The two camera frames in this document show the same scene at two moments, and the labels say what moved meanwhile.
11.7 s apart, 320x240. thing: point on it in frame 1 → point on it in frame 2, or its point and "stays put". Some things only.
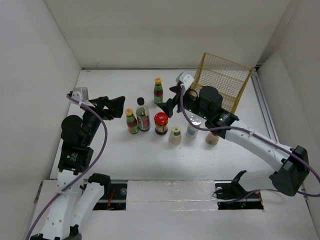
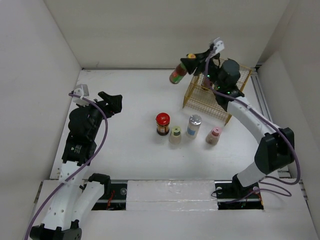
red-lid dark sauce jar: (160, 119) stays put
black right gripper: (167, 107) → (192, 63)
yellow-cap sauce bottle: (158, 91) → (180, 71)
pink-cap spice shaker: (212, 139) stays put
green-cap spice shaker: (175, 136) stays put
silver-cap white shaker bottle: (192, 132) stays put
